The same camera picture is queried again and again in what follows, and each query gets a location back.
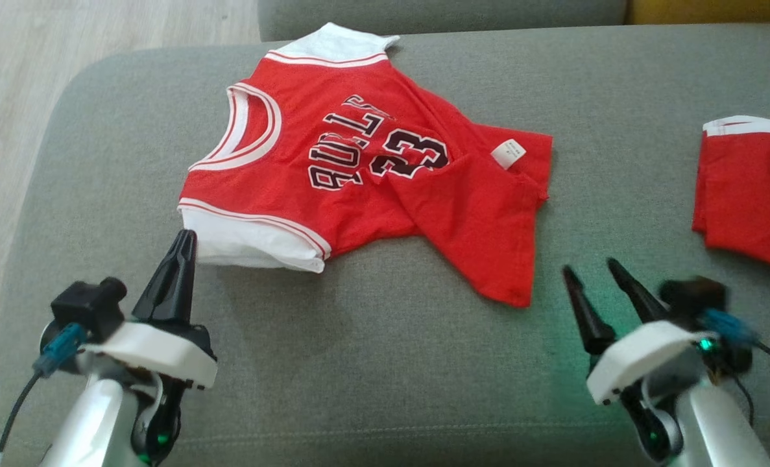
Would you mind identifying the yellow sofa backrest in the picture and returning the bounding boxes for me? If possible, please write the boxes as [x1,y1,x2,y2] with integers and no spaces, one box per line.
[626,0,770,26]

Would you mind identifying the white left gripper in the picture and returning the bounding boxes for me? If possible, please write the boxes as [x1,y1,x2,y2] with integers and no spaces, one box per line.
[80,230,219,390]

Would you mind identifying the grey sofa seat cushion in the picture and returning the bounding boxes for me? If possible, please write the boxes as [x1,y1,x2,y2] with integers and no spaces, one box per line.
[258,0,629,43]

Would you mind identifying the right arm cable teal plug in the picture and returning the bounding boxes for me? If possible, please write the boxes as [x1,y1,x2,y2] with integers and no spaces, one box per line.
[701,307,770,429]

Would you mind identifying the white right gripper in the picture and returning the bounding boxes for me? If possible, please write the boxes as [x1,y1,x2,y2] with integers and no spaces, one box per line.
[562,257,717,407]

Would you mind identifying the left arm cable teal plug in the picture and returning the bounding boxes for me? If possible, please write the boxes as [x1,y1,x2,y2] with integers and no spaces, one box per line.
[0,323,88,453]

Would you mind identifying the red basketball shorts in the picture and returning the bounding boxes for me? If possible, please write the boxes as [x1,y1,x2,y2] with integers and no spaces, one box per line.
[691,115,770,275]

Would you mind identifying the grey sofa ottoman cushion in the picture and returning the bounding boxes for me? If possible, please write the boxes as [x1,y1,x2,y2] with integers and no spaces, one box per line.
[0,24,770,467]

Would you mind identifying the arm cable teal plug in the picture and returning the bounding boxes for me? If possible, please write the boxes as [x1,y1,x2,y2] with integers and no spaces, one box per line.
[701,307,770,429]
[0,323,88,453]

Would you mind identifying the red Bulls jersey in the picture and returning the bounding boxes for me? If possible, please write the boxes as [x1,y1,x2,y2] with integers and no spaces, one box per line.
[177,22,553,309]

